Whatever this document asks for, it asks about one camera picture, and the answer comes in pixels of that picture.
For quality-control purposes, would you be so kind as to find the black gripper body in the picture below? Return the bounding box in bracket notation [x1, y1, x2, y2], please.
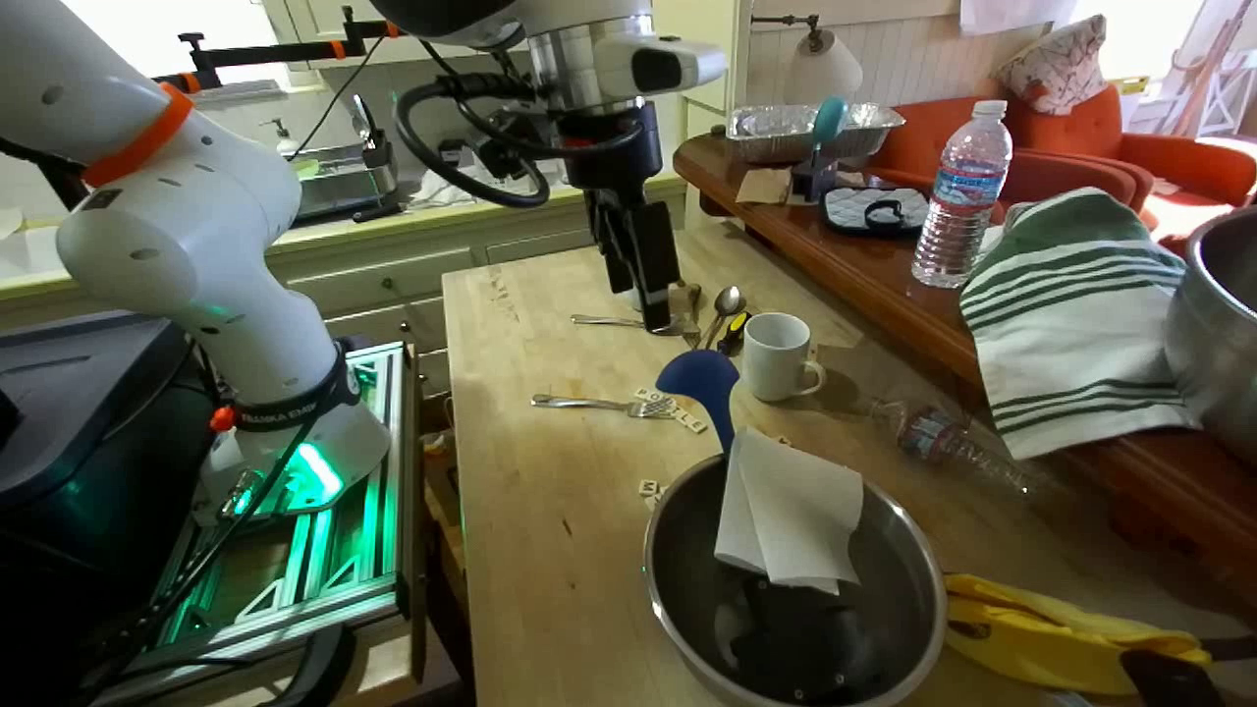
[557, 106, 661, 255]

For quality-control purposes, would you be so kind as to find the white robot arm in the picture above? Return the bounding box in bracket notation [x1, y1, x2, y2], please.
[0, 0, 723, 520]

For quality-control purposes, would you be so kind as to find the white mug near bowl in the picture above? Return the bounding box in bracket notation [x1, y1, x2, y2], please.
[743, 309, 824, 403]

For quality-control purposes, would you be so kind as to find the silver spoon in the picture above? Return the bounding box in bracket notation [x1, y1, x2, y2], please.
[702, 281, 745, 351]

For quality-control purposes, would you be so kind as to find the aluminium foil tray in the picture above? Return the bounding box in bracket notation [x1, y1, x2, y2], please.
[728, 103, 902, 165]

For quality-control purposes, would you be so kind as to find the silver fork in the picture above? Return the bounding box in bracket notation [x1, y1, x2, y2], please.
[532, 391, 671, 419]

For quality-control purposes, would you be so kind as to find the black clamp bar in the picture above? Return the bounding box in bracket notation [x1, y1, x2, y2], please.
[172, 9, 405, 95]

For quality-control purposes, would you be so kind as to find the white folded napkin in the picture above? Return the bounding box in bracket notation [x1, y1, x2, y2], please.
[714, 433, 864, 597]

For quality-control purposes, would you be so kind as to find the fallen clear plastic bottle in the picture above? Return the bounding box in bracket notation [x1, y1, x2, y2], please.
[870, 399, 1035, 497]

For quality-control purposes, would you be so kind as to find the clear water bottle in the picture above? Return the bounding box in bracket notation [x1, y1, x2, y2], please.
[913, 99, 1015, 290]

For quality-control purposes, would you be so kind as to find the steel mixing bowl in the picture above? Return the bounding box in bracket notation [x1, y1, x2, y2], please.
[646, 455, 942, 707]

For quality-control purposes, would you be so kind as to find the orange sofa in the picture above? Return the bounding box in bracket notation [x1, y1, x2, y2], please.
[870, 85, 1257, 252]

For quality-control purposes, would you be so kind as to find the green striped white towel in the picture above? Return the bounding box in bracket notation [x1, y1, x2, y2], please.
[957, 190, 1194, 461]

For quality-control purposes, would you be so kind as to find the patterned cushion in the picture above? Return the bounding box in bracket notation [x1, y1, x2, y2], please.
[997, 15, 1109, 114]

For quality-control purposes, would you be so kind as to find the large steel pot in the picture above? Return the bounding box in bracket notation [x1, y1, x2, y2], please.
[1165, 209, 1257, 462]

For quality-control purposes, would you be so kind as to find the wall lamp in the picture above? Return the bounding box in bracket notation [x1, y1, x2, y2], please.
[752, 15, 864, 103]

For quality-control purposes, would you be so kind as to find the robot base plate green lit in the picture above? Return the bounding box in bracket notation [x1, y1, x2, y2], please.
[136, 343, 414, 674]

